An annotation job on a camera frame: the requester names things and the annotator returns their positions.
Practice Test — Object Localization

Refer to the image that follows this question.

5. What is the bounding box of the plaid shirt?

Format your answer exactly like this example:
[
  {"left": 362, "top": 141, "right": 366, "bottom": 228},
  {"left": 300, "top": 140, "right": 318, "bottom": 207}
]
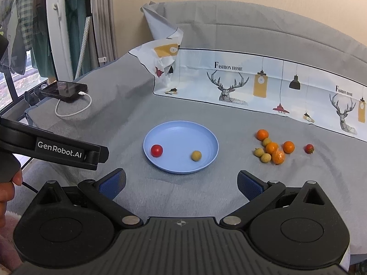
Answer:
[{"left": 0, "top": 0, "right": 36, "bottom": 52}]

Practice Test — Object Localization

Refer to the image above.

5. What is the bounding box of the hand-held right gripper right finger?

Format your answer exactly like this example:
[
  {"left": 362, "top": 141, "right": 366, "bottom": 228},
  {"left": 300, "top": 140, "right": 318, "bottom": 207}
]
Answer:
[{"left": 219, "top": 170, "right": 337, "bottom": 228}]

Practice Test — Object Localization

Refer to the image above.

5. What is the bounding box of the white charging cable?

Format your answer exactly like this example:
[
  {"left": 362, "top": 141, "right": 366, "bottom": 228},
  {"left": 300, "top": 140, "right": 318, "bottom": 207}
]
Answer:
[{"left": 55, "top": 92, "right": 92, "bottom": 118}]

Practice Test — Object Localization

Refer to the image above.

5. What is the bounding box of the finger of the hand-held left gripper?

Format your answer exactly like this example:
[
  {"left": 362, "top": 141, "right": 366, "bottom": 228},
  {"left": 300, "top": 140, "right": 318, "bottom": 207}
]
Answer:
[{"left": 86, "top": 146, "right": 110, "bottom": 165}]

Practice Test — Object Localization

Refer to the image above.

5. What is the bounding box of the plastic-wrapped small orange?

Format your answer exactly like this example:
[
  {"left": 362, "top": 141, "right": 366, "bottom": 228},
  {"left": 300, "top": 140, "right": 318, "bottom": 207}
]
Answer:
[{"left": 271, "top": 150, "right": 286, "bottom": 165}]

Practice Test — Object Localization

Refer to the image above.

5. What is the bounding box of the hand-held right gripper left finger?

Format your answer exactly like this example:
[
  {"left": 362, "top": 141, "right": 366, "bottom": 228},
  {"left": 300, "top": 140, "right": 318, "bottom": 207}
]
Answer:
[{"left": 27, "top": 168, "right": 144, "bottom": 230}]

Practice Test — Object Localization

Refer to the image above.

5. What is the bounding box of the person's left hand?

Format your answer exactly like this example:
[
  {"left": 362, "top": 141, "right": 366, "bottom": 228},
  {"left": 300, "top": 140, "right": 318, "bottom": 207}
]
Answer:
[{"left": 0, "top": 170, "right": 23, "bottom": 230}]

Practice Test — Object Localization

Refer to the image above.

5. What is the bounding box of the blue plastic plate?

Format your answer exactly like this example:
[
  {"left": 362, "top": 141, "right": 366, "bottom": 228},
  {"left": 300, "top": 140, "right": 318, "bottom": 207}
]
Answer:
[{"left": 143, "top": 121, "right": 220, "bottom": 174}]

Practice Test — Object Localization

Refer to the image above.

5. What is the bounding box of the deer-print white cloth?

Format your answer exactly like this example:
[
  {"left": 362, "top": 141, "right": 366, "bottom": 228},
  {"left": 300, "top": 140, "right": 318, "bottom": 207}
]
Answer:
[{"left": 128, "top": 1, "right": 367, "bottom": 143}]

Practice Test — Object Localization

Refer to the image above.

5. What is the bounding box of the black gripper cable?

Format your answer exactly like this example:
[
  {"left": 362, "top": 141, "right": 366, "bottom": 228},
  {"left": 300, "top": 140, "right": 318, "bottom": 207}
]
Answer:
[{"left": 21, "top": 181, "right": 39, "bottom": 194}]

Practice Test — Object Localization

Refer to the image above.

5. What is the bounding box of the black smartphone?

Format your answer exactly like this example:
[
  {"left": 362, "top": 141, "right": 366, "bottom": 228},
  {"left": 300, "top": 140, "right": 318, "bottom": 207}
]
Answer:
[{"left": 40, "top": 81, "right": 88, "bottom": 103}]

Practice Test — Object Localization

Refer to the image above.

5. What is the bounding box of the pink fuzzy cloth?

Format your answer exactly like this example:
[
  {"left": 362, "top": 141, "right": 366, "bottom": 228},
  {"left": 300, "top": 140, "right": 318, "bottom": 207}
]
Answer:
[{"left": 0, "top": 210, "right": 23, "bottom": 275}]

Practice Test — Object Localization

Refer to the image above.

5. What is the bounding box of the grey hanging garment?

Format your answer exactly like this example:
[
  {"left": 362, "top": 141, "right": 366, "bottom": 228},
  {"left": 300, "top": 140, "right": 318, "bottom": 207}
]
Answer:
[{"left": 0, "top": 34, "right": 28, "bottom": 75}]

